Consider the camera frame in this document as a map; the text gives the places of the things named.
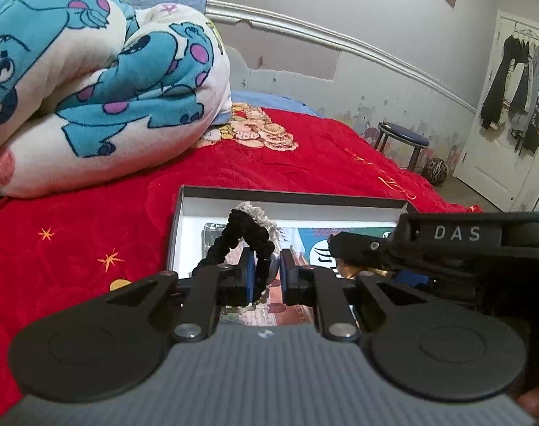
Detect red plush blanket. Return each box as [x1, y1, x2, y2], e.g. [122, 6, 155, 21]
[0, 106, 484, 409]

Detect blue bedsheet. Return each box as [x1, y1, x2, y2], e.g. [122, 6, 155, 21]
[216, 90, 329, 127]

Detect gold foil packet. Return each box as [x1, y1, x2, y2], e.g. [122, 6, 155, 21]
[340, 266, 394, 278]

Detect round blue metal stool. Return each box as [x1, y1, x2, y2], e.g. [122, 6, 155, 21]
[375, 121, 430, 173]

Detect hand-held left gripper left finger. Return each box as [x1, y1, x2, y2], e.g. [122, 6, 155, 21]
[103, 248, 257, 343]

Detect cartoon monster printed quilt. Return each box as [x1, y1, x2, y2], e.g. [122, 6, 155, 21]
[0, 0, 233, 198]

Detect white door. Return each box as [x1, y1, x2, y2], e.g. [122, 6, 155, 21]
[456, 10, 539, 212]

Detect grey hanging garment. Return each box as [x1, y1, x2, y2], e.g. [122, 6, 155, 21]
[511, 42, 539, 130]

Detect black printed hanging garment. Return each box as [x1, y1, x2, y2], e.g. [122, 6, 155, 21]
[520, 49, 539, 157]

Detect black shallow box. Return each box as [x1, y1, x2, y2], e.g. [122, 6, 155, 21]
[166, 184, 419, 326]

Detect white wall moulding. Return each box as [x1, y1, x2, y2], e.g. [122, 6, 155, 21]
[205, 0, 478, 114]

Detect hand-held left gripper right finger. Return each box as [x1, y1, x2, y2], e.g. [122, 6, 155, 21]
[280, 248, 435, 343]

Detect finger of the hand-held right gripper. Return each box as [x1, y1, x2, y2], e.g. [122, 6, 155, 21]
[329, 232, 397, 272]
[392, 271, 434, 294]

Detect printed card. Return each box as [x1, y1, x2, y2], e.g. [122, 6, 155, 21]
[203, 223, 398, 326]

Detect black braided scrunchie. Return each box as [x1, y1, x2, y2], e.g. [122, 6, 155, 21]
[189, 208, 275, 294]

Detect black hanging jacket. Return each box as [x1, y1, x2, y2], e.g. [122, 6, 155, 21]
[480, 34, 526, 131]

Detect striped dark ball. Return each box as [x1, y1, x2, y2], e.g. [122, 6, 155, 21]
[424, 158, 449, 186]

